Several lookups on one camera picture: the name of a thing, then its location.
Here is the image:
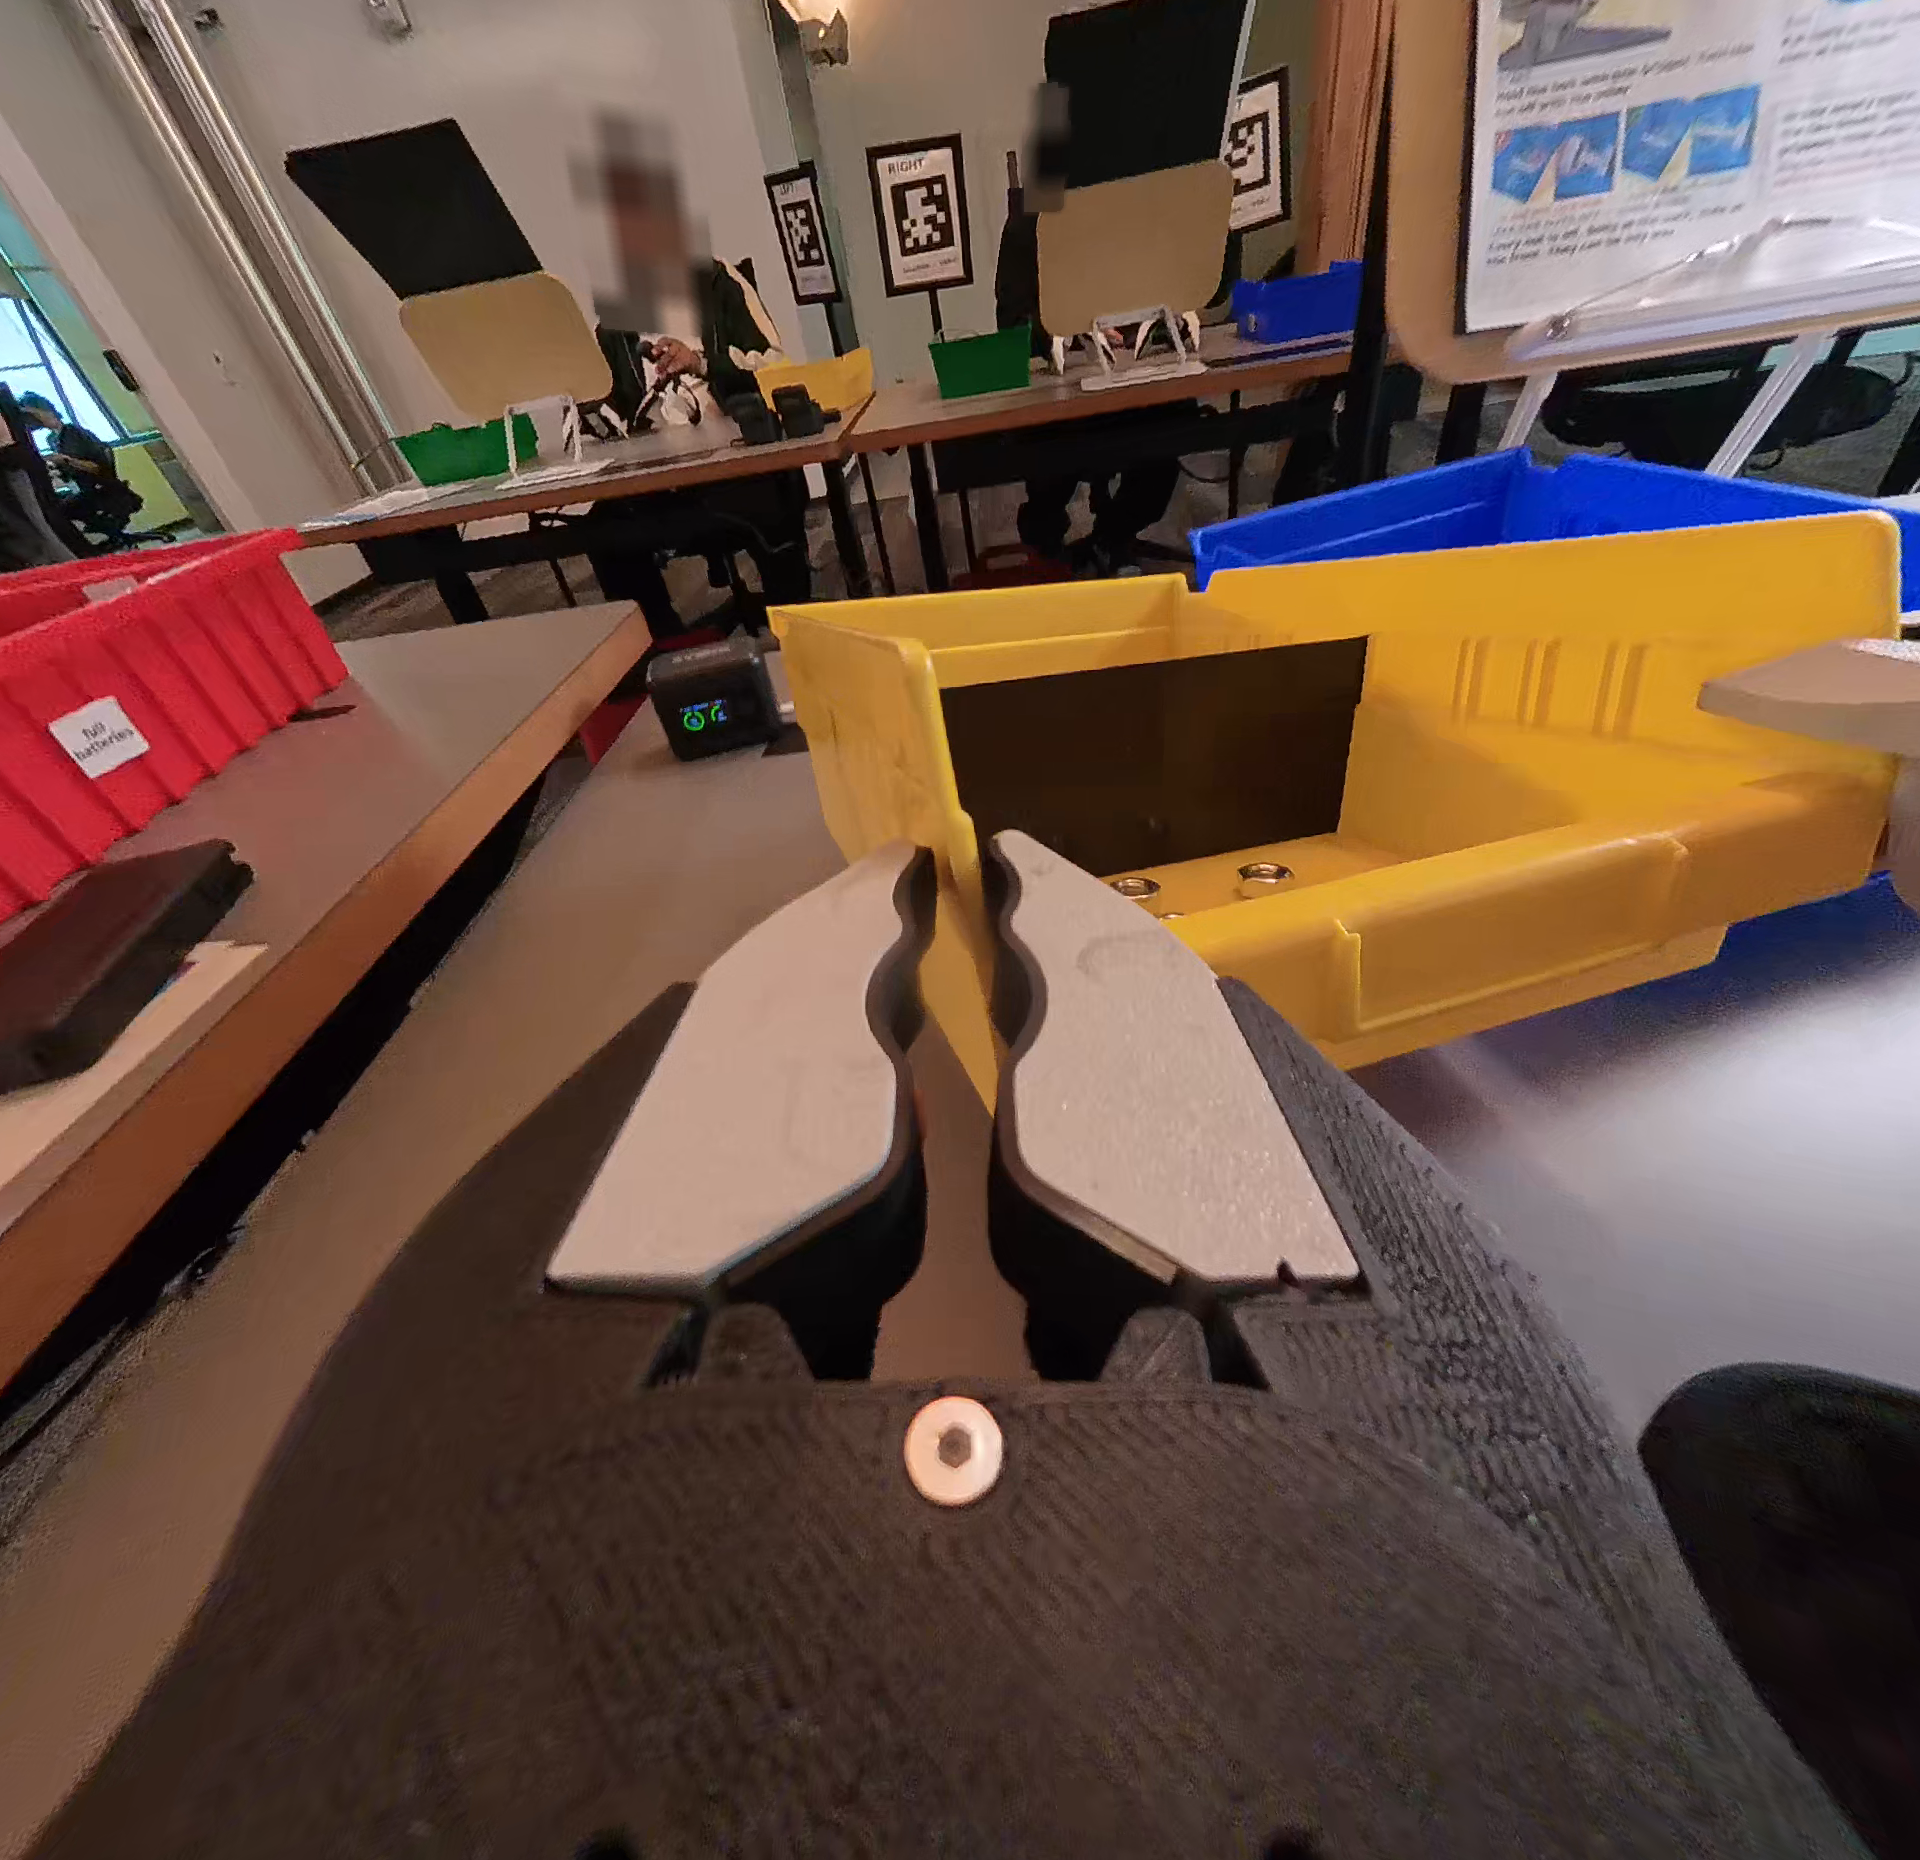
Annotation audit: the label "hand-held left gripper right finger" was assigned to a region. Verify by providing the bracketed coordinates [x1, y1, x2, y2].
[980, 830, 1365, 1304]

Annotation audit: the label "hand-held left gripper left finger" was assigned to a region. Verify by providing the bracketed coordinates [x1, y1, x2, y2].
[546, 836, 927, 1308]

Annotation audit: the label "blue plastic bin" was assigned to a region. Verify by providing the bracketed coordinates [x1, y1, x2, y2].
[1185, 448, 1920, 966]
[1230, 259, 1365, 349]

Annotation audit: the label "yellow plastic bin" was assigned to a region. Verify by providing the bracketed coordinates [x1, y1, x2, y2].
[771, 514, 1910, 1118]
[756, 344, 873, 418]

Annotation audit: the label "black bin divider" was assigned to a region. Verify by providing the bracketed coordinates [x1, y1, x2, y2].
[936, 639, 1372, 879]

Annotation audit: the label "printed instruction sheet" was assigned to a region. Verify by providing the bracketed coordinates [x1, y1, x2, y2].
[1462, 0, 1920, 340]

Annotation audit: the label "wooden top desk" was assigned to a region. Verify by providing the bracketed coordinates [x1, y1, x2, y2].
[299, 398, 881, 639]
[0, 602, 652, 1386]
[847, 324, 1361, 588]

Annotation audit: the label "flat black device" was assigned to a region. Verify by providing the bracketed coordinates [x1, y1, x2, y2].
[0, 836, 257, 1095]

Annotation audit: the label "red plastic bin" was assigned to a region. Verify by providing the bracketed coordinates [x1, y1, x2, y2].
[0, 532, 228, 639]
[0, 525, 350, 921]

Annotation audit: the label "black gripper devices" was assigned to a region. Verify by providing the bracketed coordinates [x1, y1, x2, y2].
[726, 380, 842, 448]

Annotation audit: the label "green plastic bin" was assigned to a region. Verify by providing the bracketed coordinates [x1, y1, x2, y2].
[927, 326, 1040, 402]
[396, 418, 545, 491]

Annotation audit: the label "small framed marker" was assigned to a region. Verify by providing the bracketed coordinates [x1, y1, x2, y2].
[762, 165, 842, 305]
[1222, 70, 1293, 230]
[865, 137, 974, 301]

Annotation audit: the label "wooden board stand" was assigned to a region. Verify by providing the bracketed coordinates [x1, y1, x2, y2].
[396, 269, 619, 485]
[1031, 161, 1236, 389]

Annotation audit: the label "black flag panel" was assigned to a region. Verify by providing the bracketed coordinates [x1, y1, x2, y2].
[1044, 0, 1256, 197]
[286, 115, 545, 301]

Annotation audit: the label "silver vertical pipes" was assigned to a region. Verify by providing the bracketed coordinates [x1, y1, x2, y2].
[47, 0, 413, 469]

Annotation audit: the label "wall light fixture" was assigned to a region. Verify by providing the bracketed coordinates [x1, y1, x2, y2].
[732, 0, 855, 70]

